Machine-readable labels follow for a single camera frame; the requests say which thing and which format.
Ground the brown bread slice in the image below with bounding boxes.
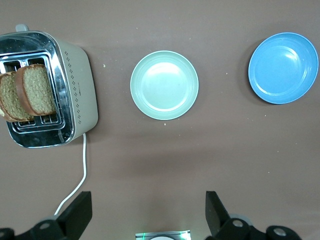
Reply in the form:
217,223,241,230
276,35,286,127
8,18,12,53
0,71,35,123
14,64,57,117

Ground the blue plate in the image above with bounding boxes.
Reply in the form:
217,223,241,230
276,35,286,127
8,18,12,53
248,32,320,105

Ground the white toaster power cable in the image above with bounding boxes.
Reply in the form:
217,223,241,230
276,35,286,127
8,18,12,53
53,133,88,216

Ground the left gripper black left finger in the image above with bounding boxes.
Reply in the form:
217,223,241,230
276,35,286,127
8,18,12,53
0,191,93,240

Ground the light green plate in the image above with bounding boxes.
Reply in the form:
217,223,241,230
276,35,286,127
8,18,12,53
129,50,200,121

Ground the beige and chrome toaster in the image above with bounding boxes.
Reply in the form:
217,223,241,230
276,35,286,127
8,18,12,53
0,24,99,149

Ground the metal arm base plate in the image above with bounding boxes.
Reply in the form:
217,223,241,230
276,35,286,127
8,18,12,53
135,229,191,240

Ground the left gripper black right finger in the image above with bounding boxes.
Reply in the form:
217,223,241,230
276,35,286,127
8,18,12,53
205,191,305,240

